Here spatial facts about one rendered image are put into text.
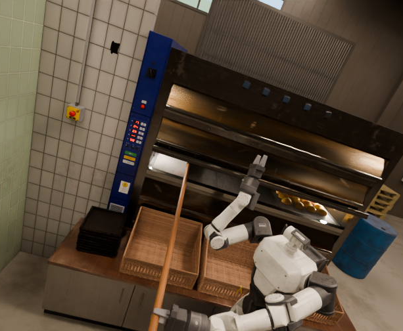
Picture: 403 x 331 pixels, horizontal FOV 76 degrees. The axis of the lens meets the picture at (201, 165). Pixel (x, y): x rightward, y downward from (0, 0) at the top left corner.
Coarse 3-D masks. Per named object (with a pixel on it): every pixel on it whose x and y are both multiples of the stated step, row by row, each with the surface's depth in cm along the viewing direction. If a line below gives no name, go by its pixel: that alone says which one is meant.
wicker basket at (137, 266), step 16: (144, 208) 216; (144, 224) 218; (160, 224) 219; (192, 224) 222; (128, 240) 188; (144, 240) 218; (160, 240) 221; (176, 240) 223; (192, 240) 224; (128, 256) 197; (144, 256) 203; (176, 256) 214; (192, 256) 219; (128, 272) 183; (144, 272) 189; (160, 272) 183; (176, 272) 183; (192, 272) 201; (192, 288) 189
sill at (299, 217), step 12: (168, 180) 211; (180, 180) 210; (192, 180) 217; (216, 192) 215; (228, 192) 218; (264, 204) 221; (288, 216) 224; (300, 216) 224; (324, 228) 228; (336, 228) 228
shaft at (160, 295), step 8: (184, 176) 213; (184, 184) 198; (184, 192) 188; (176, 216) 157; (176, 224) 150; (168, 248) 130; (168, 256) 125; (168, 264) 120; (160, 280) 111; (160, 288) 107; (160, 296) 103; (160, 304) 101; (152, 320) 94; (152, 328) 91
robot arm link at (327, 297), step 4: (312, 288) 111; (316, 288) 111; (320, 288) 112; (320, 292) 110; (324, 292) 111; (328, 292) 112; (332, 292) 112; (336, 292) 113; (320, 296) 109; (324, 296) 109; (328, 296) 110; (332, 296) 112; (324, 300) 109; (328, 300) 110; (332, 300) 112; (324, 304) 109; (328, 304) 113; (332, 304) 113; (324, 308) 113; (328, 308) 113; (332, 308) 113; (328, 312) 113
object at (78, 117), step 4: (68, 104) 181; (72, 104) 184; (68, 108) 182; (72, 108) 182; (76, 108) 182; (80, 108) 182; (84, 108) 187; (68, 112) 183; (76, 112) 183; (80, 112) 183; (68, 116) 184; (76, 116) 184; (80, 116) 185; (76, 120) 185; (80, 120) 187
